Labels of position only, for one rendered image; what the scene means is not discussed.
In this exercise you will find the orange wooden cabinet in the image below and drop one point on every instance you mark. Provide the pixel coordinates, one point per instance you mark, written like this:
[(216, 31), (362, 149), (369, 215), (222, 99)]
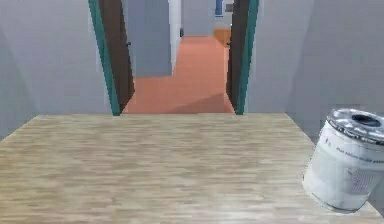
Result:
[(222, 35)]

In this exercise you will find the blue framed picture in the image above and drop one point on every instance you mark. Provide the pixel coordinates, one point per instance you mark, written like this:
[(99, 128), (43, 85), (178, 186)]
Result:
[(219, 7)]

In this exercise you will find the white round bin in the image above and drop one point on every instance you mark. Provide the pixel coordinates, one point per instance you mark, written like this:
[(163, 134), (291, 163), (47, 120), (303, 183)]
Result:
[(346, 173)]

